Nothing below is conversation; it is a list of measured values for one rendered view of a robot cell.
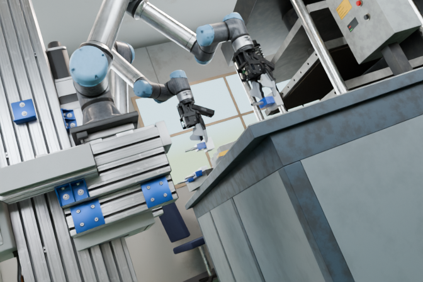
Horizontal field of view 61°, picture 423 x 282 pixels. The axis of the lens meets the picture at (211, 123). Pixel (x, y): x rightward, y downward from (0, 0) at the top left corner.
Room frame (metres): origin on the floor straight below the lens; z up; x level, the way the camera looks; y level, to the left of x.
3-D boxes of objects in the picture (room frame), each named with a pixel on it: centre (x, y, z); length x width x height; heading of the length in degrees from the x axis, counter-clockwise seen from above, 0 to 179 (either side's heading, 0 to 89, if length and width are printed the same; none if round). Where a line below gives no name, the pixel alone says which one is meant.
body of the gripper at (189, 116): (1.58, 0.08, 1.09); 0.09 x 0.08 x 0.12; 113
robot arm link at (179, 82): (1.58, 0.07, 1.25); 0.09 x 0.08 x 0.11; 62
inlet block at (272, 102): (1.27, -0.21, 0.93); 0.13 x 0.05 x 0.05; 130
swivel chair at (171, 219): (4.08, 0.62, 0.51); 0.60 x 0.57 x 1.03; 108
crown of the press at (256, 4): (2.52, -0.90, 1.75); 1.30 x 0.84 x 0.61; 15
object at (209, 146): (1.58, 0.09, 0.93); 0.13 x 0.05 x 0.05; 113
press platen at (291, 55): (2.53, -0.96, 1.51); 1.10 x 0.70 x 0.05; 15
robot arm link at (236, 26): (1.28, -0.22, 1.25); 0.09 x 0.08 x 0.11; 110
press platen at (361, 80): (2.53, -0.95, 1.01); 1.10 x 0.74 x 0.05; 15
